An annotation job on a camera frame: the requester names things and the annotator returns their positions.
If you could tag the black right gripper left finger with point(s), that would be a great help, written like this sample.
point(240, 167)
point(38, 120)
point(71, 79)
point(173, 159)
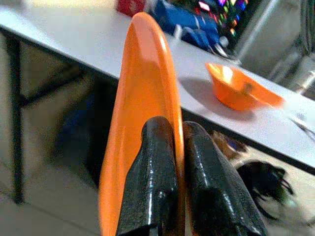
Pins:
point(150, 184)

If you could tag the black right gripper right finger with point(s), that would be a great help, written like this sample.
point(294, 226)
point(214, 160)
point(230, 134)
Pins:
point(211, 191)

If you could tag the orange plastic plate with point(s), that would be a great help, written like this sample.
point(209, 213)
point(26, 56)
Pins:
point(145, 81)

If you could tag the black bundle on floor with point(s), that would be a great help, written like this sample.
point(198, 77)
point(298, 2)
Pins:
point(265, 182)

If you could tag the orange plastic bowl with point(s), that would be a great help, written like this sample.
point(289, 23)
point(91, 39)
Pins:
point(236, 93)

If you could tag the metal cutlery piece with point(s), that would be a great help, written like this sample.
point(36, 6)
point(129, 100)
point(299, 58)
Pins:
point(302, 125)

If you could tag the blue bag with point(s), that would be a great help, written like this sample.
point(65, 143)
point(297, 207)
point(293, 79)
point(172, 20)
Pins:
point(192, 27)

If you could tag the grey cabinet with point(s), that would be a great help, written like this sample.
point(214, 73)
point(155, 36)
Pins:
point(275, 32)

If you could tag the colourful printed pack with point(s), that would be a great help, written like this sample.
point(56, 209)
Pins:
point(226, 14)

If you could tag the red box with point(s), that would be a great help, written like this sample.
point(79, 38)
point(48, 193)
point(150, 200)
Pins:
point(130, 6)

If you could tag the black metal table frame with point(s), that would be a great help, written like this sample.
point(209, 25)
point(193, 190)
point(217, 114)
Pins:
point(16, 123)

